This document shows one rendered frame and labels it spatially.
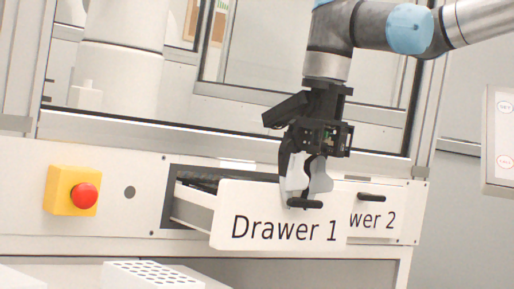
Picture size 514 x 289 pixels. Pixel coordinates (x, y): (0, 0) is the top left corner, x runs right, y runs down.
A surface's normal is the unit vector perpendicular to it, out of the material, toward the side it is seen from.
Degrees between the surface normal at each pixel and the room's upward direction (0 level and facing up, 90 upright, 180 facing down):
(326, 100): 90
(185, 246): 90
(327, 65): 90
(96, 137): 90
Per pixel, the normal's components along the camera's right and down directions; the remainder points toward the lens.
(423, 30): 0.83, 0.16
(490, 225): -0.69, -0.07
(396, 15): -0.40, -0.39
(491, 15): -0.44, 0.35
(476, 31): -0.24, 0.71
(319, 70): -0.37, -0.02
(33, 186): 0.63, 0.15
